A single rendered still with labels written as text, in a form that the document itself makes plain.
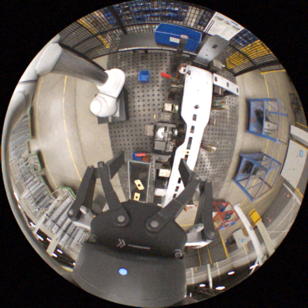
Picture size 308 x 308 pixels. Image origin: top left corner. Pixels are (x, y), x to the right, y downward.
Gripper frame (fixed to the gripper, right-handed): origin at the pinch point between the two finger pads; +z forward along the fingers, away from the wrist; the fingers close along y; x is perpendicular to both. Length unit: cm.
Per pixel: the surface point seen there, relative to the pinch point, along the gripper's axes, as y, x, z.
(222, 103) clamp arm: 41, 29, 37
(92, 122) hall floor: -140, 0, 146
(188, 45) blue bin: 14, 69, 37
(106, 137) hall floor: -104, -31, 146
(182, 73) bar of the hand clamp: 8.8, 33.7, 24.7
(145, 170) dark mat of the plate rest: -4.2, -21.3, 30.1
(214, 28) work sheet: 31, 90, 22
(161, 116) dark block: 1.4, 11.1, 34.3
